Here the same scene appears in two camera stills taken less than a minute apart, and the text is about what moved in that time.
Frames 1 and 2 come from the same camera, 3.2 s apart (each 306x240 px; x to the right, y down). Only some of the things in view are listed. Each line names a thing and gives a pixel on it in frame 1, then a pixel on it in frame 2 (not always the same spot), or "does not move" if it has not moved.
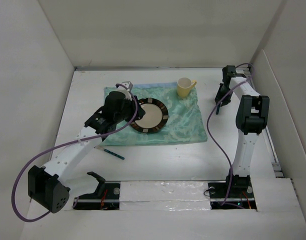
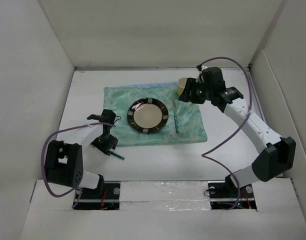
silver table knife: (218, 107) -> (175, 113)
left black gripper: (133, 105) -> (110, 145)
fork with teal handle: (109, 152) does not move
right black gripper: (227, 100) -> (191, 84)
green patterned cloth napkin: (185, 123) does not move
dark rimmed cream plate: (156, 117) does not move
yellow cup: (184, 85) does not move
